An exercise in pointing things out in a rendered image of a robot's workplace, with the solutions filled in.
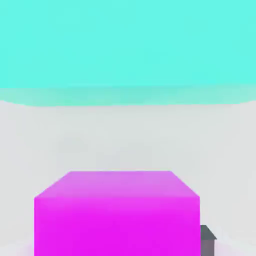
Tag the small magenta cube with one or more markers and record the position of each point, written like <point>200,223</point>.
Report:
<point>117,220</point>

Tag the large cyan box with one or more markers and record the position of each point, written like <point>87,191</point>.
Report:
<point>128,46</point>

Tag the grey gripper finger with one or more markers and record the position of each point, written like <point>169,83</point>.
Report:
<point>207,243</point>

